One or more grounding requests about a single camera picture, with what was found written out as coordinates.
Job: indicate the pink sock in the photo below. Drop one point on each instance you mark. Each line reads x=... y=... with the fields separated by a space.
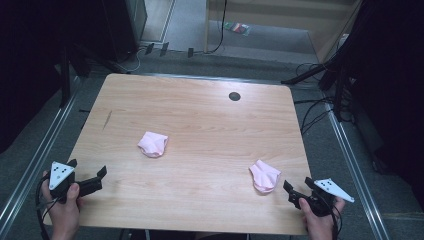
x=264 y=177
x=153 y=144

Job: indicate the light wooden partition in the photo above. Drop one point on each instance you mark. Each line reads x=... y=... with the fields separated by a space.
x=266 y=13

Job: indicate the black round table grommet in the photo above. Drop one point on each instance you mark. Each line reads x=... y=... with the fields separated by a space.
x=234 y=96

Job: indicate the metal floor rail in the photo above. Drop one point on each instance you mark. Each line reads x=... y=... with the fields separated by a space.
x=36 y=160
x=356 y=170

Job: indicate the black tripod stand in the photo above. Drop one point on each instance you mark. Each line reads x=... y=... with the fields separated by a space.
x=333 y=71

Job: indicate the person's right hand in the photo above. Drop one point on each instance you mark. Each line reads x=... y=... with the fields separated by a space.
x=318 y=225

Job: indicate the black metal stand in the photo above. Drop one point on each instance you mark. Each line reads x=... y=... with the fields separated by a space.
x=65 y=80

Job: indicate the dark cabinet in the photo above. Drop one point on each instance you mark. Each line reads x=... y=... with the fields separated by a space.
x=125 y=26

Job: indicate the colourful packet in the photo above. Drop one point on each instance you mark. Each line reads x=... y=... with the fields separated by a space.
x=237 y=28

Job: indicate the person's left hand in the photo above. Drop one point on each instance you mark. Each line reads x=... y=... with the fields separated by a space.
x=63 y=213

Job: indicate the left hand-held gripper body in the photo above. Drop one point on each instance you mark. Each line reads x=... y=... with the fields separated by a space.
x=60 y=173

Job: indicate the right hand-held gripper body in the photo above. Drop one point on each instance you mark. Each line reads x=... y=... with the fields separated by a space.
x=325 y=196

